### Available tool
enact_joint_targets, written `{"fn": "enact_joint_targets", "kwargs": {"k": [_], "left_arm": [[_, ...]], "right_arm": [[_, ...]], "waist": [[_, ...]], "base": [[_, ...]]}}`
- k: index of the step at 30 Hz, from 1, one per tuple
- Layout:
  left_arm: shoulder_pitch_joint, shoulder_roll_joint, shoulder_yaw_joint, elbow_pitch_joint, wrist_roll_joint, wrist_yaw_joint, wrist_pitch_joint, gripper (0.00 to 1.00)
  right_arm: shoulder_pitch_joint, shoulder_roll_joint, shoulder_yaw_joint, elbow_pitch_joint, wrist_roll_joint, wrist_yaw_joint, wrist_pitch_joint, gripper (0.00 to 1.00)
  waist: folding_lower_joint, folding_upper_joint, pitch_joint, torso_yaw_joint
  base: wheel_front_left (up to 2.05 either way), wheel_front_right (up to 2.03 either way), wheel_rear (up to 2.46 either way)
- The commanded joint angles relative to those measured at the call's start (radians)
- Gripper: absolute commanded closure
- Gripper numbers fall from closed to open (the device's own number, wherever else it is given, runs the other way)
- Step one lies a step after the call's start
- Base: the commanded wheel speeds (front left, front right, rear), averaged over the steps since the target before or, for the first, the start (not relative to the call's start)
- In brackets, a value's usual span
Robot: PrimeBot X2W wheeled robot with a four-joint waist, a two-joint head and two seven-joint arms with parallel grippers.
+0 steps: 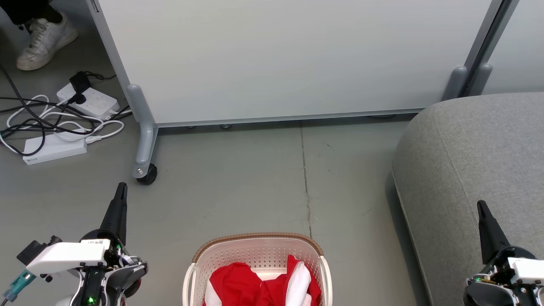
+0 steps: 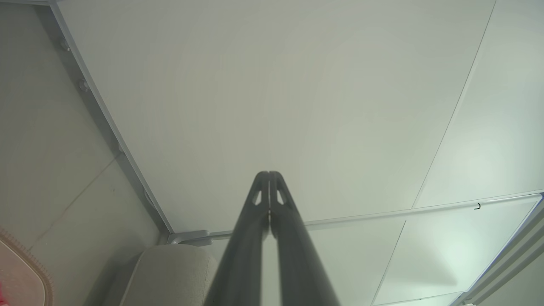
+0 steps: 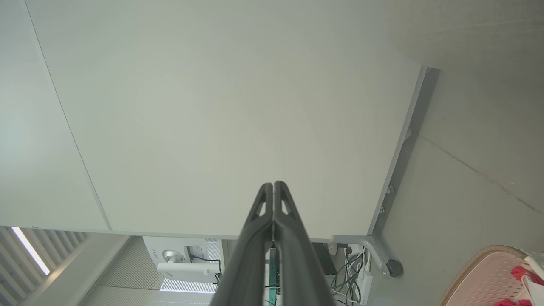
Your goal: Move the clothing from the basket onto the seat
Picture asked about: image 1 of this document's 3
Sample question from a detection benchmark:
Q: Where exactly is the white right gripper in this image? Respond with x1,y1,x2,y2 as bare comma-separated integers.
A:
477,201,544,281

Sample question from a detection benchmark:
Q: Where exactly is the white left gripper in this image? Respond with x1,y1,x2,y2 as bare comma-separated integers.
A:
26,183,128,275

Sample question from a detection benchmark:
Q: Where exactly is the red and white garment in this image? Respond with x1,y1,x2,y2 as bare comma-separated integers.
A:
203,254,322,306

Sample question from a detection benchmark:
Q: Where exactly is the grey fabric sofa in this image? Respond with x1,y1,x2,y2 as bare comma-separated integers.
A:
391,93,544,306

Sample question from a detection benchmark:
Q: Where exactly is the black caster wheel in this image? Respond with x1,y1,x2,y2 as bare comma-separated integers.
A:
136,164,158,185

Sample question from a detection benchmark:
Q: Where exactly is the white long power brick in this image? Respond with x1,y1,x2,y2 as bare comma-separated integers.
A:
23,133,88,165

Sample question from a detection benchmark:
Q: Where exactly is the white square power strip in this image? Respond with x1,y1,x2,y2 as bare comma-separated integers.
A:
57,82,120,121

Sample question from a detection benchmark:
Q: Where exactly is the black plug adapter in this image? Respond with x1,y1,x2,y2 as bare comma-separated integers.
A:
69,71,92,94

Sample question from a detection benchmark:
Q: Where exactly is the cream perforated laundry basket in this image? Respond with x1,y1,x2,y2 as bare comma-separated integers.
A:
183,232,333,306

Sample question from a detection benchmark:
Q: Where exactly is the white sneaker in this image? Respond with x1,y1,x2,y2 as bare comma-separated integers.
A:
16,13,79,71

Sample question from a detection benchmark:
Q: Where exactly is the black trouser leg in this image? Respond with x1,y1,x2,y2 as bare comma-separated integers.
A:
0,0,63,31

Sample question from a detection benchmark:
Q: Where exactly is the thick white coiled cable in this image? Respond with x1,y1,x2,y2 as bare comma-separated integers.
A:
0,94,125,147

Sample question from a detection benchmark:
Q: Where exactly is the teal cable connector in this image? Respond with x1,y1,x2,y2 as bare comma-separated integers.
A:
2,272,35,302

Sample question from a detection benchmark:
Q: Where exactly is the black floor cable bundle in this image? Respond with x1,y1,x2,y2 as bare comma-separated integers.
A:
0,64,132,156

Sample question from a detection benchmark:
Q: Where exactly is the partition panel with grey post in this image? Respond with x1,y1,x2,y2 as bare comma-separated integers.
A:
465,0,544,96

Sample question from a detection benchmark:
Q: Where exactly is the white partition panel grey frame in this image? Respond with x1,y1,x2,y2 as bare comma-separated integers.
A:
87,0,504,179

